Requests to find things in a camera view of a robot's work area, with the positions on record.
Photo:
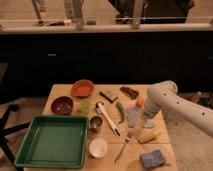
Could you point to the green pepper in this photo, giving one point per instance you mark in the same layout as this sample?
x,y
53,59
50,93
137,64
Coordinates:
x,y
120,108

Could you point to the metal fork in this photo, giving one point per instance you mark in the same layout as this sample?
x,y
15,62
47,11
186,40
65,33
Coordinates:
x,y
127,140

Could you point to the dark red bowl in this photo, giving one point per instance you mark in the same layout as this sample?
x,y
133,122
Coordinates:
x,y
62,105

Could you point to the orange fruit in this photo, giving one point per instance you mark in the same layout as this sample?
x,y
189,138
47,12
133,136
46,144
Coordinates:
x,y
140,102

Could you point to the black brown block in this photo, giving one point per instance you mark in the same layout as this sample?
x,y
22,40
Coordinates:
x,y
109,96

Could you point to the person in dark clothes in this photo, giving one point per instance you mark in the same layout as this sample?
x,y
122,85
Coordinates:
x,y
155,11

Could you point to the green sponge on counter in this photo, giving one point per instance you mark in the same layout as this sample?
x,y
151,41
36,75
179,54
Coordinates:
x,y
91,22

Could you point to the dark brown food piece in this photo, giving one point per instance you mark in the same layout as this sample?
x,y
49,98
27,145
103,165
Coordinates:
x,y
131,93

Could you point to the black office chair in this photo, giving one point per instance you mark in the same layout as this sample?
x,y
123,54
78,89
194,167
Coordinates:
x,y
6,131

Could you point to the green plastic tray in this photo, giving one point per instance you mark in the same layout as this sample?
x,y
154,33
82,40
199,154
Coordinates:
x,y
54,142

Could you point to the yellow banana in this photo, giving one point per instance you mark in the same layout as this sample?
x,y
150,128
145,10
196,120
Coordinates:
x,y
150,136

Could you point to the blue sponge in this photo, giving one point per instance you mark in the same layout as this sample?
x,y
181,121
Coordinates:
x,y
153,159

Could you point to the grey blue towel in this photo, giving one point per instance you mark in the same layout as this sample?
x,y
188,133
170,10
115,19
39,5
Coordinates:
x,y
133,114

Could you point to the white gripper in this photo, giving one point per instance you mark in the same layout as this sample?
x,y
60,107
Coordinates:
x,y
139,124

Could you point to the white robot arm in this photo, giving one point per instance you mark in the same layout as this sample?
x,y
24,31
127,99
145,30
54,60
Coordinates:
x,y
164,95

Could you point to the small metal cup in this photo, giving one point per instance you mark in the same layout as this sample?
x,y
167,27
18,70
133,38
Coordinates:
x,y
96,124

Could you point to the orange bowl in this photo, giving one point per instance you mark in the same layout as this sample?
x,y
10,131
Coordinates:
x,y
82,88

